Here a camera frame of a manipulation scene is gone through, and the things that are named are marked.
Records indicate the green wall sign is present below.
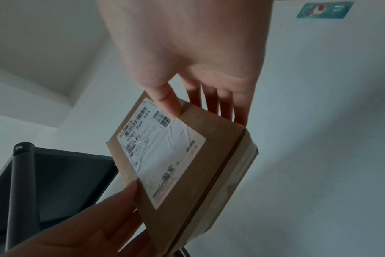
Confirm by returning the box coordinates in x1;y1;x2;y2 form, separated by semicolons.
295;1;355;19

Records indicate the person's left hand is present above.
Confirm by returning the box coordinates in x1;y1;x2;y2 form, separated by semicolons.
0;180;159;257

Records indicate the black metal shelf rack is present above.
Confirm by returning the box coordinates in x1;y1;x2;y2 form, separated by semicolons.
0;141;118;257

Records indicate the brown cardboard parcel white label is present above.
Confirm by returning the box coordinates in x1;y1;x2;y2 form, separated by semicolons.
105;90;260;257

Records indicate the person's right hand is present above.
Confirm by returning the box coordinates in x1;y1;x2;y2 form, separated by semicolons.
96;0;277;127

